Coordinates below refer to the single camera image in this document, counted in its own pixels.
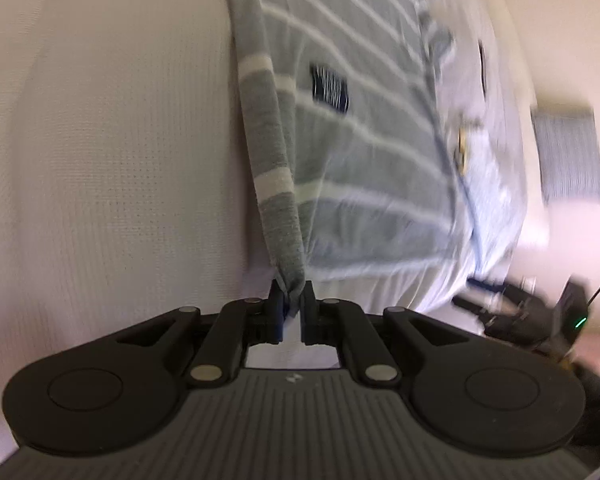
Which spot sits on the grey white-striped T-shirt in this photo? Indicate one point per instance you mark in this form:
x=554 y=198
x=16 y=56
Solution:
x=355 y=160

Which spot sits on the light blue shirt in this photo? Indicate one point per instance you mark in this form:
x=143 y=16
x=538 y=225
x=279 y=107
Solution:
x=500 y=200

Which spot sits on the bed with white blanket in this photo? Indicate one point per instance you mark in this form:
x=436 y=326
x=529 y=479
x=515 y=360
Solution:
x=105 y=160

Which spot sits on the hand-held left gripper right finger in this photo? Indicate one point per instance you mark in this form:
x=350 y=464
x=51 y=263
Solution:
x=307 y=320

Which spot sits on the grey woven cushion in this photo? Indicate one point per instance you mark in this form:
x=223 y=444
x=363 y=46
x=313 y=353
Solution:
x=570 y=155

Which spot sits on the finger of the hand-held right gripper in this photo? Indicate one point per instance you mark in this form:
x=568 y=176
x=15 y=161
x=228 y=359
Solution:
x=477 y=310
x=487 y=287

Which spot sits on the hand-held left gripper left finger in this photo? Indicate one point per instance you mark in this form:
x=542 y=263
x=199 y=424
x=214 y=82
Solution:
x=278 y=310

